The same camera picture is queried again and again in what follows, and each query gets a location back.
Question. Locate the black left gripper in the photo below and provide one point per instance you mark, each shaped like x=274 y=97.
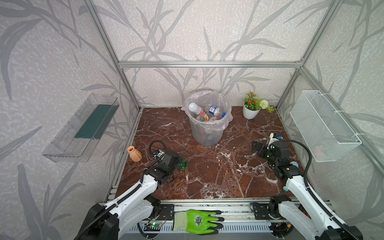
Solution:
x=175 y=160

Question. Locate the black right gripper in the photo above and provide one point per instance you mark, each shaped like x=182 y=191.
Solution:
x=261 y=149

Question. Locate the green bottle yellow cap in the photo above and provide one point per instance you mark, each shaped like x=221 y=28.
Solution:
x=183 y=165

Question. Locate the clear bottle orange label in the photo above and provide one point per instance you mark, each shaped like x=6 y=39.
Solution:
x=202 y=118

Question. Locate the small pepsi bottle blue label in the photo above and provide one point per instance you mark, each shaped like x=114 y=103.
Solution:
x=218 y=112

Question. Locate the white bottle red cap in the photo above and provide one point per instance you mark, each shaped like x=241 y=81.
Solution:
x=194 y=108

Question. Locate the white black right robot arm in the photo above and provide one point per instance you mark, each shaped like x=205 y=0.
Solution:
x=313 y=219

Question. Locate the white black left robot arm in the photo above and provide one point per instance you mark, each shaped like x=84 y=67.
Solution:
x=113 y=219

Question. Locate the grey mesh waste bin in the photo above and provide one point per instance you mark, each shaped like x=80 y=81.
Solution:
x=205 y=137

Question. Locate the clear plastic bin liner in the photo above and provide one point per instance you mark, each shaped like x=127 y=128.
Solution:
x=205 y=99

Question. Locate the potted plant white pot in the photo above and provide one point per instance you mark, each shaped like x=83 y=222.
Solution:
x=253 y=104

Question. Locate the terracotta ribbed vase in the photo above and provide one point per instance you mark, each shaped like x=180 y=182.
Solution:
x=134 y=154

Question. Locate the light blue spatula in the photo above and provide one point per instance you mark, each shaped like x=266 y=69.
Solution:
x=296 y=165

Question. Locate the green work glove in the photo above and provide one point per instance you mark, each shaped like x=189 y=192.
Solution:
x=197 y=222

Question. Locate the green circuit board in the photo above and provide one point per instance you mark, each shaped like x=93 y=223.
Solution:
x=154 y=226

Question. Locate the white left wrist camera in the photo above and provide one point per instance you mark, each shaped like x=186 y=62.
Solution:
x=158 y=154

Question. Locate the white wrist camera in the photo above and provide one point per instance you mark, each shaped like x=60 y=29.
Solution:
x=273 y=138
x=158 y=154

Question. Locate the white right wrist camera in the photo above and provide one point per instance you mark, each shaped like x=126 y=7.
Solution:
x=273 y=138

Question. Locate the white wire mesh basket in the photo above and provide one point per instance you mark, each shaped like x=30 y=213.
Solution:
x=327 y=134

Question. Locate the clear acrylic wall shelf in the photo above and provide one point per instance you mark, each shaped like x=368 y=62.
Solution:
x=77 y=140

